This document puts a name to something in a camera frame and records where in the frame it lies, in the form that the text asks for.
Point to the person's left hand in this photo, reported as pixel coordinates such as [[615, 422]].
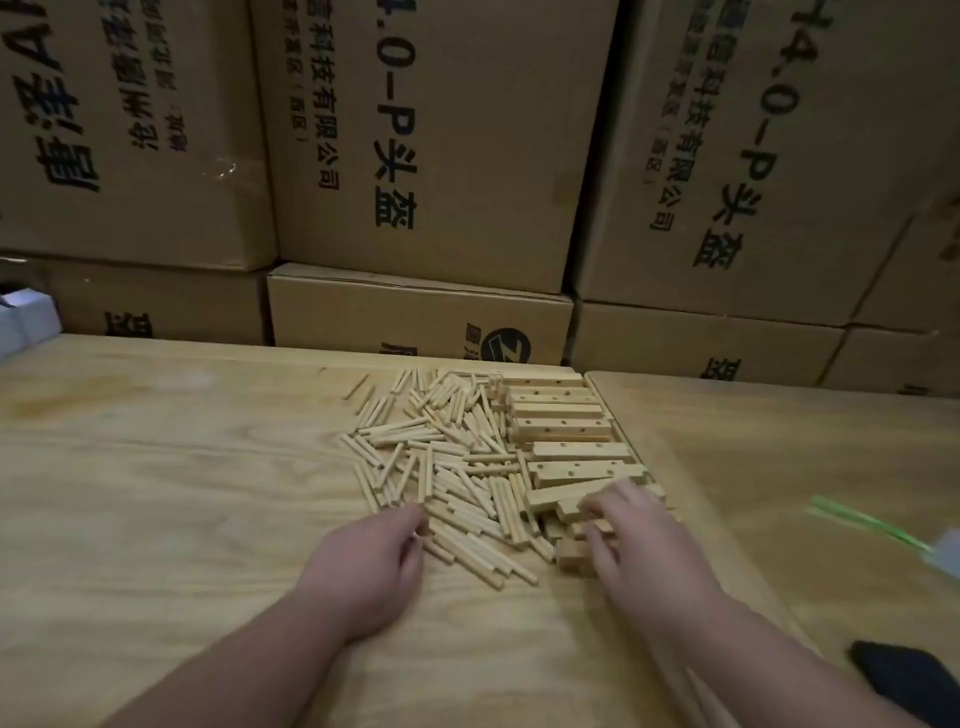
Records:
[[360, 574]]

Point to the person's right hand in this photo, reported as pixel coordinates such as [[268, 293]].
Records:
[[660, 570]]

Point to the person's left thumb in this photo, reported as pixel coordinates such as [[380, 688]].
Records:
[[411, 556]]

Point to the person's right thumb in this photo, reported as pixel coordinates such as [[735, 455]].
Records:
[[600, 570]]

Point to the short wooden block piece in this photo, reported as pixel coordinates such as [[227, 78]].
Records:
[[574, 556]]

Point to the person's left forearm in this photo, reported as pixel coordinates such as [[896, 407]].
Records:
[[240, 675]]

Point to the person's right forearm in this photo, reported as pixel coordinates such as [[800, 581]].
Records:
[[765, 675]]

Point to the pile of thin wooden sticks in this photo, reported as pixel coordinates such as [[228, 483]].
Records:
[[450, 465]]

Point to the row of drilled wooden blocks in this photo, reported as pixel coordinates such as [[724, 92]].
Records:
[[570, 450]]

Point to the black cloth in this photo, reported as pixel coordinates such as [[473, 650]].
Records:
[[911, 682]]

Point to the grey white plastic bag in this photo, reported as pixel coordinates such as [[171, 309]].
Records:
[[948, 553]]

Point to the stack of brown cardboard boxes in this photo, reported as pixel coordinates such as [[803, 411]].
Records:
[[465, 150]]

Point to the small white box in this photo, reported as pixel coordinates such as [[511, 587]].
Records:
[[26, 319]]

